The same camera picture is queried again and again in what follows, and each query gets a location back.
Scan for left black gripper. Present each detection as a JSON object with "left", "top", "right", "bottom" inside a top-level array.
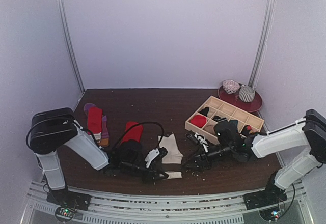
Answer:
[{"left": 121, "top": 160, "right": 168, "bottom": 185}]

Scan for cream sock with brown toe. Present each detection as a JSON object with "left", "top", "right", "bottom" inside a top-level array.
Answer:
[{"left": 158, "top": 133, "right": 183, "bottom": 179}]

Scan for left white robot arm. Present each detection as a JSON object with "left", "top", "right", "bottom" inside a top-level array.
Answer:
[{"left": 25, "top": 107, "right": 169, "bottom": 206}]

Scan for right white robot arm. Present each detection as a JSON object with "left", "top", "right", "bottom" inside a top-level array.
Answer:
[{"left": 183, "top": 109, "right": 325, "bottom": 205}]

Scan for black white striped sock roll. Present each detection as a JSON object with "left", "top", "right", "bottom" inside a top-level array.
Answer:
[{"left": 213, "top": 116, "right": 227, "bottom": 123}]

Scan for dark patterned sock roll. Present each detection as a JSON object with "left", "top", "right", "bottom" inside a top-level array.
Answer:
[{"left": 240, "top": 125, "right": 254, "bottom": 136}]

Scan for wooden compartment organiser box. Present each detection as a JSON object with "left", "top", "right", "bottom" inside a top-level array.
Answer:
[{"left": 185, "top": 96, "right": 264, "bottom": 145}]

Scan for rolled red sock in box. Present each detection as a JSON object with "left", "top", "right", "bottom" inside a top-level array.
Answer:
[{"left": 189, "top": 115, "right": 207, "bottom": 128}]

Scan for red sock near centre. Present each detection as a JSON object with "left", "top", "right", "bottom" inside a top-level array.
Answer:
[{"left": 121, "top": 121, "right": 143, "bottom": 143}]

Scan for black sock in box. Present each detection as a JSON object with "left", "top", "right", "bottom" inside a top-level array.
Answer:
[{"left": 199, "top": 106, "right": 210, "bottom": 117}]

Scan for purple orange striped sock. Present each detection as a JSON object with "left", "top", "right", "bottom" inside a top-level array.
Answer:
[{"left": 84, "top": 103, "right": 110, "bottom": 148}]

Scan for dark red round plate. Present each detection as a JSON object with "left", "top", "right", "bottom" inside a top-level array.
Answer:
[{"left": 217, "top": 86, "right": 263, "bottom": 113}]

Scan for patterned white bowl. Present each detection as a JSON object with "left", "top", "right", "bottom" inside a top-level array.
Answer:
[{"left": 222, "top": 79, "right": 240, "bottom": 94}]

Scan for red sock with striped cuff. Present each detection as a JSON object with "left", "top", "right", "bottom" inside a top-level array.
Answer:
[{"left": 87, "top": 107, "right": 102, "bottom": 140}]

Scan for striped grey cup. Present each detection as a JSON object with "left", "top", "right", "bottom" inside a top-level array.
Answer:
[{"left": 239, "top": 86, "right": 255, "bottom": 103}]

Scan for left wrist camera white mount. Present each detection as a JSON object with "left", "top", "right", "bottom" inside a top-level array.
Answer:
[{"left": 145, "top": 148, "right": 160, "bottom": 169}]

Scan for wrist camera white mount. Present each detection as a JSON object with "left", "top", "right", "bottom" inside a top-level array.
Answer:
[
  {"left": 194, "top": 132, "right": 209, "bottom": 147},
  {"left": 145, "top": 148, "right": 160, "bottom": 169}
]

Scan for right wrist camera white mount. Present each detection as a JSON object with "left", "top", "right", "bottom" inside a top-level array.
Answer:
[{"left": 194, "top": 132, "right": 209, "bottom": 147}]

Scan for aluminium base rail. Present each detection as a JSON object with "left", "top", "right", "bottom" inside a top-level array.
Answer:
[{"left": 19, "top": 181, "right": 318, "bottom": 223}]

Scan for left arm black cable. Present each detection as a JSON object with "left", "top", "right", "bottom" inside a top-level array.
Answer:
[{"left": 112, "top": 121, "right": 166, "bottom": 151}]

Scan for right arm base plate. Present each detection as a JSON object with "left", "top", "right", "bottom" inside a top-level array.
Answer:
[{"left": 243, "top": 189, "right": 287, "bottom": 210}]

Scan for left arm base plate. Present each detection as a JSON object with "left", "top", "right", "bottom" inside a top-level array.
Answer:
[{"left": 46, "top": 189, "right": 91, "bottom": 211}]

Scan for right aluminium frame post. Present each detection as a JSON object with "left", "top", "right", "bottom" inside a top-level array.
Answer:
[{"left": 248, "top": 0, "right": 276, "bottom": 88}]

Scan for aluminium frame post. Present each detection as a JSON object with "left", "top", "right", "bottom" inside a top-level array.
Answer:
[
  {"left": 248, "top": 0, "right": 276, "bottom": 88},
  {"left": 56, "top": 0, "right": 85, "bottom": 93}
]

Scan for left aluminium frame post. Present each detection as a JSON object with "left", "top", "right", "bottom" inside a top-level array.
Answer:
[{"left": 56, "top": 0, "right": 85, "bottom": 93}]

